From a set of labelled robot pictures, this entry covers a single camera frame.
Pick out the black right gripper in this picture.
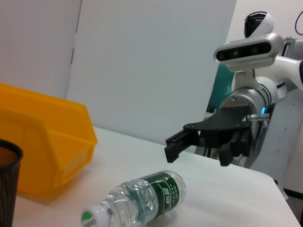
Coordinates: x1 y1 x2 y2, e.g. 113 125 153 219
164 105 252 166

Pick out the clear water bottle green label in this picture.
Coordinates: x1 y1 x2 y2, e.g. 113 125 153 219
80 169 187 227

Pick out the black mesh pen holder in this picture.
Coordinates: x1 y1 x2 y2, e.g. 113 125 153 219
0 139 24 227

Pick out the teal background object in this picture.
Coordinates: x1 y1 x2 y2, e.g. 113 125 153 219
210 63 235 110

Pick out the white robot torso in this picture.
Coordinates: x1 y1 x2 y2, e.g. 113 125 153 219
246 36 303 197

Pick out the white black robot head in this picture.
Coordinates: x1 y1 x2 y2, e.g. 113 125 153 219
243 10 275 39

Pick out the yellow plastic bin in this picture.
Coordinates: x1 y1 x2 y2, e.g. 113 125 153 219
0 82 98 202

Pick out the right gripper cable with connector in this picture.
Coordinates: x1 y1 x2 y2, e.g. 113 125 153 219
247 113 271 130

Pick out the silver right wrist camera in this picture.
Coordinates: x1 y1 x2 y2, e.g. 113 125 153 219
213 32 284 91

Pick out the dark hanging cable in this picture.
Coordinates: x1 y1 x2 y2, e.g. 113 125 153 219
294 10 303 36

